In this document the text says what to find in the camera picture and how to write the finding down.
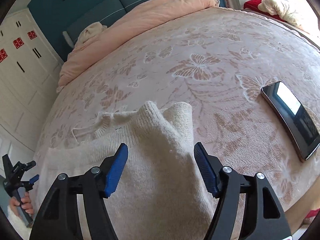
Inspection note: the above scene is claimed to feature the cream sweater with black hearts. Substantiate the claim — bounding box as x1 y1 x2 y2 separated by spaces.
34 101 213 239

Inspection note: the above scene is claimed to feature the pink butterfly bedspread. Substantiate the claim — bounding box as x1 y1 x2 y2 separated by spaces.
34 6 320 240

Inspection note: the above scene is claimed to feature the blue upholstered headboard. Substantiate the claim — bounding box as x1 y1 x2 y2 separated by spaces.
62 0 149 48

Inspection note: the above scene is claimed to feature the cream garment by window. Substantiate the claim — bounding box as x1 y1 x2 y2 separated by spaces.
258 0 303 27

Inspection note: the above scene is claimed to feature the red cloth by window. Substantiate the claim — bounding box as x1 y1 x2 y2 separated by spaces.
243 0 288 23

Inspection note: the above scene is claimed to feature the person's left hand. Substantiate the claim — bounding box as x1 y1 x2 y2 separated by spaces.
9 192 34 216

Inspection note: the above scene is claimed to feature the cream blanket on pillow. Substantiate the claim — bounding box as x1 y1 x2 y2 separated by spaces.
75 22 107 46

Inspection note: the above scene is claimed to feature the pink duvet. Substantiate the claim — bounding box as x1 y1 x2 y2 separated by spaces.
56 0 220 93

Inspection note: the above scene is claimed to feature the white wardrobe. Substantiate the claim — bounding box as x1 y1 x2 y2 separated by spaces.
1 9 63 151

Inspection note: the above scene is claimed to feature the smartphone on bed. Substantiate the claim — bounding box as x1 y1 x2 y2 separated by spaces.
260 81 319 162

